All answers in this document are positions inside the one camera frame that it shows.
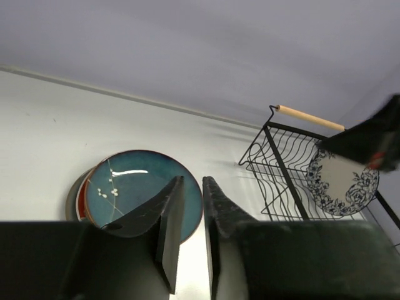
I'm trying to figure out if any dark teal blossom plate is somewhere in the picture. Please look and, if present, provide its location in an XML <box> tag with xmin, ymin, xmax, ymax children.
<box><xmin>91</xmin><ymin>150</ymin><xmax>203</xmax><ymax>243</ymax></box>

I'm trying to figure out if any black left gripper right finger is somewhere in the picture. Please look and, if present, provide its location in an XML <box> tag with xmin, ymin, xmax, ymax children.
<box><xmin>202</xmin><ymin>176</ymin><xmax>256</xmax><ymax>299</ymax></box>

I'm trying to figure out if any black wire dish rack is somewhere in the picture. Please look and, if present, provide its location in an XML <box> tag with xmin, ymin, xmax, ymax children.
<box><xmin>239</xmin><ymin>120</ymin><xmax>399</xmax><ymax>230</ymax></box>

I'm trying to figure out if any red and blue floral plate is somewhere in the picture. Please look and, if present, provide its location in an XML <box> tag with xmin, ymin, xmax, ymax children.
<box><xmin>76</xmin><ymin>174</ymin><xmax>89</xmax><ymax>221</ymax></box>

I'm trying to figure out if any light green flower plate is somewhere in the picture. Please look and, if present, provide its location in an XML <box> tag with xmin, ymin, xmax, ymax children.
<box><xmin>84</xmin><ymin>169</ymin><xmax>98</xmax><ymax>226</ymax></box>

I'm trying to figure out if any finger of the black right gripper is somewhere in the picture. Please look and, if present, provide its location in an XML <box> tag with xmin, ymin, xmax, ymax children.
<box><xmin>317</xmin><ymin>94</ymin><xmax>399</xmax><ymax>173</ymax></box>

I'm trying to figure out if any dark brown deer plate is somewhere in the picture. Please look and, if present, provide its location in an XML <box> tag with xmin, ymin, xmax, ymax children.
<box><xmin>65</xmin><ymin>169</ymin><xmax>92</xmax><ymax>222</ymax></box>

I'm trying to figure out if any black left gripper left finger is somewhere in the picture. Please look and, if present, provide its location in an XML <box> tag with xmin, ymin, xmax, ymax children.
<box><xmin>102</xmin><ymin>176</ymin><xmax>184</xmax><ymax>294</ymax></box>

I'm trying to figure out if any white blue floral plate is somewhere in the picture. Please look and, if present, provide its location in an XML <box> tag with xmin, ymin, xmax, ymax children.
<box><xmin>305</xmin><ymin>149</ymin><xmax>379</xmax><ymax>216</ymax></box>

